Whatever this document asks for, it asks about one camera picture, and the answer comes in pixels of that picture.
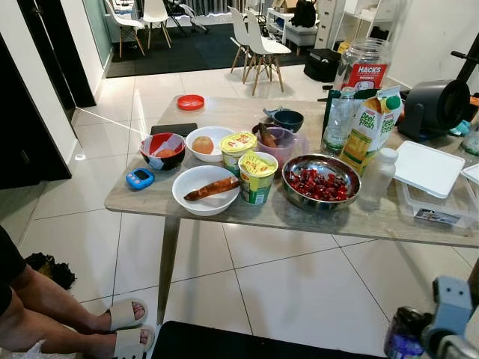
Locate clear box white lid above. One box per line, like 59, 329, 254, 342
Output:
393, 140, 469, 227
462, 162, 479, 195

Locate white-capped clear bottle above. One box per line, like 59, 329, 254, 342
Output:
359, 147, 398, 210

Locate steel bowl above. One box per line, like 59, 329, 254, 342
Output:
281, 153, 362, 212

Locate red fruit pieces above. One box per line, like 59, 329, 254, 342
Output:
288, 168, 351, 202

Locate green yellow juice carton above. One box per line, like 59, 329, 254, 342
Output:
341, 86, 403, 174

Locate black round fan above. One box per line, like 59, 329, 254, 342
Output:
398, 79, 472, 141

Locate clear water bottle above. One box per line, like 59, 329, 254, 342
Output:
322, 87, 359, 156

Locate yellow-lidded noodle cup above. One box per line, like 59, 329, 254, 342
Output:
220, 132, 258, 174
238, 152, 278, 206

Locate pink plastic jug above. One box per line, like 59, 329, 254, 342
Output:
253, 123, 309, 173

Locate dark blue bowl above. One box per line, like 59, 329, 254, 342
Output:
263, 107, 305, 133

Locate brown sweet potato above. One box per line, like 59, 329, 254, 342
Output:
184, 177, 240, 202

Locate wide white bowl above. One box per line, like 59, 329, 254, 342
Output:
172, 165, 241, 217

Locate light wooden table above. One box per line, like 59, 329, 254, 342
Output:
105, 96, 479, 326

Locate clear Hacks candy jar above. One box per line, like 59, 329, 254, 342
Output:
335, 37, 392, 94

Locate small white bowl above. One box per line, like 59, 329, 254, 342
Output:
185, 126, 236, 163

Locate round tan fruit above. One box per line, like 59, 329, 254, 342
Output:
192, 135, 215, 155

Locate white slide sandal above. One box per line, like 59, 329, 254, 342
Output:
109, 298, 149, 330
112, 325, 156, 359

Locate black and red bowl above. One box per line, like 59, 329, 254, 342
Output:
139, 132, 187, 171

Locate blue digital timer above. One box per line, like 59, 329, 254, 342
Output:
126, 168, 156, 190

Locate black rectangular pad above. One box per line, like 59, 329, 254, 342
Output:
150, 123, 198, 137

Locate white chair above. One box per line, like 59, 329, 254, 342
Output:
105, 0, 147, 57
228, 6, 263, 83
243, 9, 291, 94
142, 0, 173, 47

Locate black furry bundle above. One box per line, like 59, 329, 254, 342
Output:
25, 253, 77, 291

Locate person in black shorts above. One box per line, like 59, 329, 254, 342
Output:
0, 224, 154, 359

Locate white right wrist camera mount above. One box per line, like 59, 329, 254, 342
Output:
430, 275, 475, 346

